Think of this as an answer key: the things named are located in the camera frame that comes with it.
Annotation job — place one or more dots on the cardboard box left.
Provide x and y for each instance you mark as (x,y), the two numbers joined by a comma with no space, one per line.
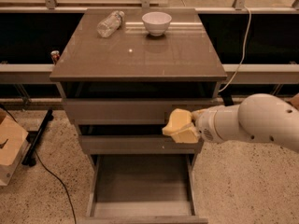
(13,141)

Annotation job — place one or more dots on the yellow sponge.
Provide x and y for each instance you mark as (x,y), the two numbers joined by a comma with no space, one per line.
(168,129)

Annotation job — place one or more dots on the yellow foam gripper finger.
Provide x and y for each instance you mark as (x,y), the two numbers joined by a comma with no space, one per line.
(179,118)
(186,135)

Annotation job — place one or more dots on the grey top drawer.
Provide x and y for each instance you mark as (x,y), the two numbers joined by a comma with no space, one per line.
(83,111)

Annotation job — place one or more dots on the black bracket behind cabinet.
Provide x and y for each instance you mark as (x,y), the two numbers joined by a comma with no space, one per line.
(227,97)

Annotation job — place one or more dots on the grey open bottom drawer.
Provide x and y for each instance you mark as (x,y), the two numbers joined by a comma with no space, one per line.
(142,189)

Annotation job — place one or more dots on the clear plastic water bottle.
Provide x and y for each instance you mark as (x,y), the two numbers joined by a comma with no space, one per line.
(110,24)

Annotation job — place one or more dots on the grey middle drawer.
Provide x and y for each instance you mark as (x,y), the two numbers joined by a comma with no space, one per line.
(150,144)

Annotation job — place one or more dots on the black stand bar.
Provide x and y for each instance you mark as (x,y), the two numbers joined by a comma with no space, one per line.
(34,138)

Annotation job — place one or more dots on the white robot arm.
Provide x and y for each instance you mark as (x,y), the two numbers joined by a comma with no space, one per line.
(260,118)

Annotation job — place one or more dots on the white ceramic bowl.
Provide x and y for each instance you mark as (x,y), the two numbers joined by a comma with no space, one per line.
(156,23)

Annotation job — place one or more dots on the red soda can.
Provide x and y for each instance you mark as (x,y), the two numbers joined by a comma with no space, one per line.
(55,55)

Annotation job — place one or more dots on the grey drawer cabinet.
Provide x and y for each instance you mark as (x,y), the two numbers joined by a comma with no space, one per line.
(132,64)

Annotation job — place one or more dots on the box at right edge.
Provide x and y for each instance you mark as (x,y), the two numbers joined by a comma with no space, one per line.
(294,101)

